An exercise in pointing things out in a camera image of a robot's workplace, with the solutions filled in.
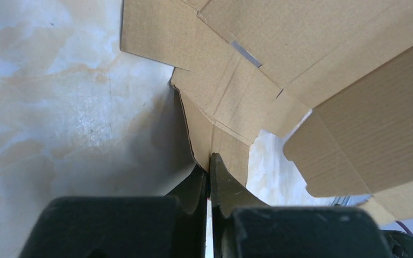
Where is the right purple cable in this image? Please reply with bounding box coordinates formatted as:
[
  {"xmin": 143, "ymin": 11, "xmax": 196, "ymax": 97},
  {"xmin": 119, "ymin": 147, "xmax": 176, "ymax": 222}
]
[{"xmin": 393, "ymin": 220, "xmax": 413, "ymax": 239}]

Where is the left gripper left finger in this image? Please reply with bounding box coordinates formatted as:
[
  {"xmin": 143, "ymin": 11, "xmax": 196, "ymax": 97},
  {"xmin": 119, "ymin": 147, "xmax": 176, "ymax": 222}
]
[{"xmin": 20, "ymin": 166, "xmax": 209, "ymax": 257}]

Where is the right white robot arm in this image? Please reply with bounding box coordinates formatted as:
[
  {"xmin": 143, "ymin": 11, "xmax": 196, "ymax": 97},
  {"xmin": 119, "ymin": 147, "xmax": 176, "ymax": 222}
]
[{"xmin": 382, "ymin": 230, "xmax": 413, "ymax": 258}]

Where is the brown cardboard box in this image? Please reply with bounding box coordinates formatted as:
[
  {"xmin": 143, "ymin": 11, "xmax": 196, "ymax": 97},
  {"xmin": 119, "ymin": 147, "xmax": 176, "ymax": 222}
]
[{"xmin": 120, "ymin": 1, "xmax": 413, "ymax": 224}]

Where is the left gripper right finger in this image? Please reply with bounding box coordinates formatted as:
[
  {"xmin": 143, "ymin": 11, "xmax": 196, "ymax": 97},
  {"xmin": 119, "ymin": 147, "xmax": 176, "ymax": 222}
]
[{"xmin": 210, "ymin": 153, "xmax": 391, "ymax": 257}]

